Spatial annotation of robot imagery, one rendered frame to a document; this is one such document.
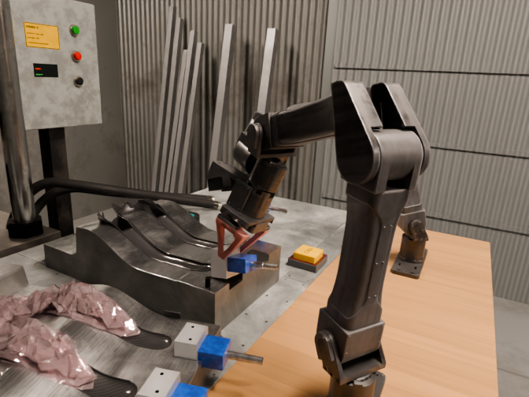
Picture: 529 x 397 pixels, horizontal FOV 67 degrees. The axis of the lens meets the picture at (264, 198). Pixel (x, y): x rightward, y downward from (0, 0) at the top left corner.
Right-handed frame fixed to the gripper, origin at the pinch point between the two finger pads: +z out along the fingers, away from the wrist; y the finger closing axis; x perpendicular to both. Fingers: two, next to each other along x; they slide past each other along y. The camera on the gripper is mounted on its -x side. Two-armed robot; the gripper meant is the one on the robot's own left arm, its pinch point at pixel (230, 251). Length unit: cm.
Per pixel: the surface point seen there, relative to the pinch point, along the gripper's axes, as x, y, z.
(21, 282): -24.8, 22.2, 19.0
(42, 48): -94, -13, -10
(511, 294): 80, -227, 25
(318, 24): -109, -198, -73
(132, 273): -14.6, 6.5, 13.9
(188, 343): 9.2, 18.7, 6.3
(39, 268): -40, 7, 31
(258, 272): 3.7, -9.3, 4.9
